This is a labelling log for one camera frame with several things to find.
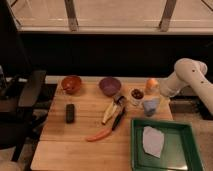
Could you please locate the dark grapes bunch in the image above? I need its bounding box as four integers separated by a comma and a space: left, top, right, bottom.
131, 89, 144, 99

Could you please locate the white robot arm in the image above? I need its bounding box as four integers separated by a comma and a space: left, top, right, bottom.
159, 58, 213, 116

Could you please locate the purple bowl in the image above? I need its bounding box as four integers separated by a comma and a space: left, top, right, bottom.
99, 77, 121, 97

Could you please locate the yellow banana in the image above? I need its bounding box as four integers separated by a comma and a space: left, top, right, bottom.
102, 102, 117, 124

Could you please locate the orange bowl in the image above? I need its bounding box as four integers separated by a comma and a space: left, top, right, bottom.
61, 75, 82, 94

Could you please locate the black rectangular block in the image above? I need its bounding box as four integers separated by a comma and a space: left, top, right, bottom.
66, 104, 75, 123

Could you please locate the orange fruit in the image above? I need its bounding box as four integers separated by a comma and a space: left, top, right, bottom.
146, 78, 159, 90

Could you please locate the orange carrot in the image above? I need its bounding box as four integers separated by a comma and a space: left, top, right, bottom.
86, 128, 112, 142

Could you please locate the blue cloth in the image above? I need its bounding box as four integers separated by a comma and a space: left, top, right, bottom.
142, 98, 160, 117

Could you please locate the white crumpled paper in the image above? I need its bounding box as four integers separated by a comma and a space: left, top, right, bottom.
142, 126, 164, 158

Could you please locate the black chair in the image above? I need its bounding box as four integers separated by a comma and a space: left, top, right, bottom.
0, 70, 46, 162

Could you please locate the green tray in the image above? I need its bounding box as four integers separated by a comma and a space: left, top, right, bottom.
131, 118, 205, 171

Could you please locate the black handled tool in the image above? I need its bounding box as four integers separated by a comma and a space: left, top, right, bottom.
112, 96, 126, 130

